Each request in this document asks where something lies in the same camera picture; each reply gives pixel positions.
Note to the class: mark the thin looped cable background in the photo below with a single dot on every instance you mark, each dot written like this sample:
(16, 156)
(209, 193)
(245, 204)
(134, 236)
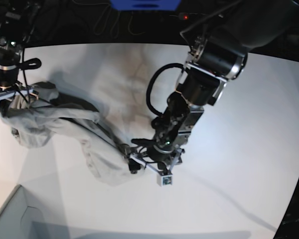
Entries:
(109, 23)

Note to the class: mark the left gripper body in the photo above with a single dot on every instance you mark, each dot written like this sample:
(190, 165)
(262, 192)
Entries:
(158, 162)

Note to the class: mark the grey bin at corner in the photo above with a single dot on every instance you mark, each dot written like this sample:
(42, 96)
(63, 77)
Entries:
(23, 216)

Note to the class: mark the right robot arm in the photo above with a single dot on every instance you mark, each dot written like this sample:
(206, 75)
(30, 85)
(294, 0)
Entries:
(17, 19)

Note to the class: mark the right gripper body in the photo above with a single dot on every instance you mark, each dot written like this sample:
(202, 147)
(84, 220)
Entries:
(18, 90)

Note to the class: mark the blue box at top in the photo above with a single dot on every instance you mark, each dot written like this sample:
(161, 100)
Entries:
(131, 5)

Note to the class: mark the light grey t-shirt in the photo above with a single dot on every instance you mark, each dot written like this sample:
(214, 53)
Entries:
(52, 112)

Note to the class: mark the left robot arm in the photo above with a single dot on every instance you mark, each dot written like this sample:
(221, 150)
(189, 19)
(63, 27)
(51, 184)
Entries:
(218, 55)

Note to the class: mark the black power strip red light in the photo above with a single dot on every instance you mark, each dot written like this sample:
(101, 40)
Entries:
(188, 16)

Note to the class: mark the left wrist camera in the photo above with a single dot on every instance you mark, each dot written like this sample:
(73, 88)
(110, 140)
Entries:
(164, 180)

